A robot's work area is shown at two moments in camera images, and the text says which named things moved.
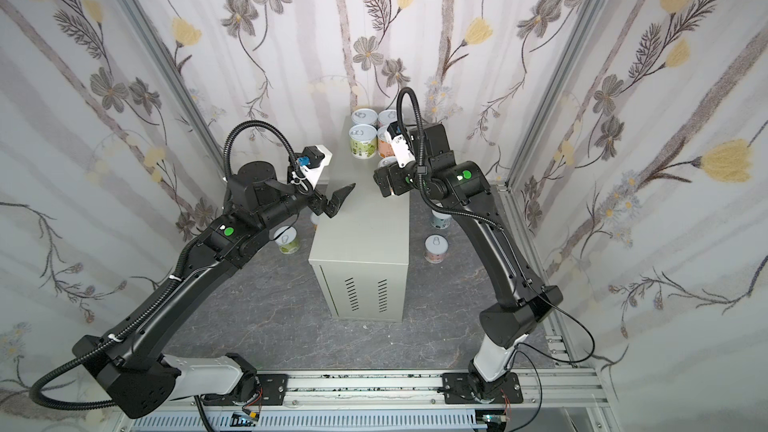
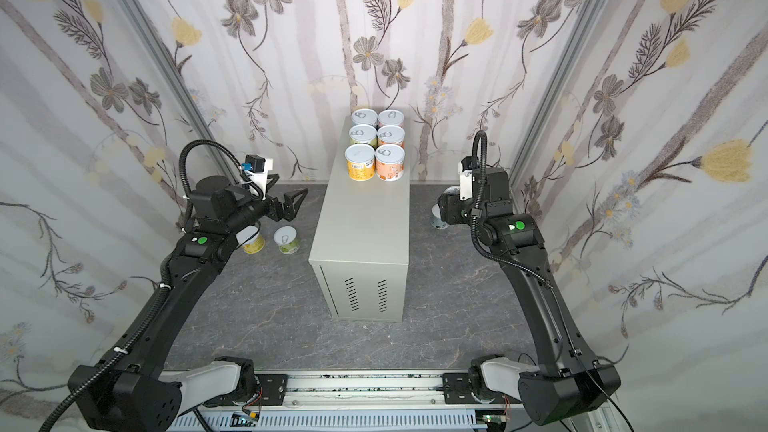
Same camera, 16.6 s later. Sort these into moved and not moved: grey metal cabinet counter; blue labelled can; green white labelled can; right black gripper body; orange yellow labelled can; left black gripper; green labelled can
Moved: right black gripper body; orange yellow labelled can; left black gripper
Not moved: green white labelled can; blue labelled can; grey metal cabinet counter; green labelled can
